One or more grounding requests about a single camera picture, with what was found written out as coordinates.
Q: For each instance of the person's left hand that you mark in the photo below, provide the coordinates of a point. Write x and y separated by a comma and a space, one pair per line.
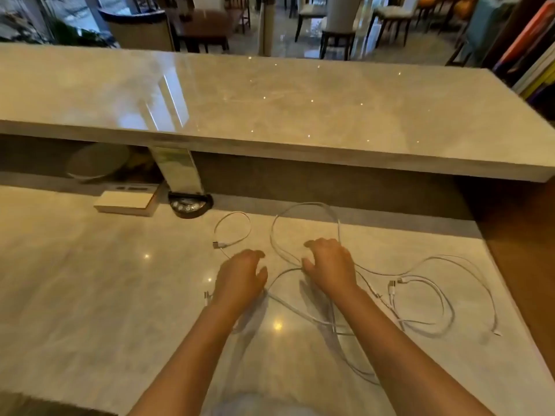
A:
240, 281

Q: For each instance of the person's right hand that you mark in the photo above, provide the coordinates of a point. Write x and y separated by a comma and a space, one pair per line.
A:
334, 268

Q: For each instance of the person's right forearm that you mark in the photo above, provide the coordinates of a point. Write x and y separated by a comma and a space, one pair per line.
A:
412, 368

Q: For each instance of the person's left forearm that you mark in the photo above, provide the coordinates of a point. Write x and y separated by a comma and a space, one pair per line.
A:
186, 368

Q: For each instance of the black round button base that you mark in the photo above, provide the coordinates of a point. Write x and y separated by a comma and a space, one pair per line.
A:
191, 207

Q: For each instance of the clear acrylic sign holder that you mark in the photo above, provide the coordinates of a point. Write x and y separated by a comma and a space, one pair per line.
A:
178, 168

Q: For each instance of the white flat box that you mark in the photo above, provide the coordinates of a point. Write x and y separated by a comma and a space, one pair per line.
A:
125, 201

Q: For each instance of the dark yellow printed packet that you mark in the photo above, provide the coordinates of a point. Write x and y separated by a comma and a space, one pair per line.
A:
138, 166

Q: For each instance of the round grey plate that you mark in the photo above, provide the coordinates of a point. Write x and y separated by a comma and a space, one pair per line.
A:
95, 162

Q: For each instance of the tall white high-back chair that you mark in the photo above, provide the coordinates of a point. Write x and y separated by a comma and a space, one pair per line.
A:
342, 12

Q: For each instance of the white dining chair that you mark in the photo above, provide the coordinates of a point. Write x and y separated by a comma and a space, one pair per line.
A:
312, 10
392, 12

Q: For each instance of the dark wooden table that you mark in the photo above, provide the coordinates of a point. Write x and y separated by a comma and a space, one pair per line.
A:
204, 23

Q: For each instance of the curved beige armchair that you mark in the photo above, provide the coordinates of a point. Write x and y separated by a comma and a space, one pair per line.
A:
138, 34

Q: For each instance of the orange chair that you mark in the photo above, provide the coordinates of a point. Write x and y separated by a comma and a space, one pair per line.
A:
464, 6
427, 2

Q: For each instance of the white cushioned wooden armchair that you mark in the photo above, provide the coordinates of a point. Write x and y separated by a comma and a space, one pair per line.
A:
208, 0

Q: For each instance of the teal chair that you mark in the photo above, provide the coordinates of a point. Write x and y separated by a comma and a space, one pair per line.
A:
481, 25

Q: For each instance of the row of upright books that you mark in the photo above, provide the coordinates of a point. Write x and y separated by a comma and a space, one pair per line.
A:
533, 60

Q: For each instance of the green potted plant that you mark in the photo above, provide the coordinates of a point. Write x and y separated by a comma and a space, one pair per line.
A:
78, 36

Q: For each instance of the dark wooden bookshelf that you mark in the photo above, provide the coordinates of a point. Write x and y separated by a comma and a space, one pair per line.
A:
507, 21

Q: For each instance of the dark wooden frame armchair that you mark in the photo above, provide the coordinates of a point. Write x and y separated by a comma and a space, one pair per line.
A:
238, 12

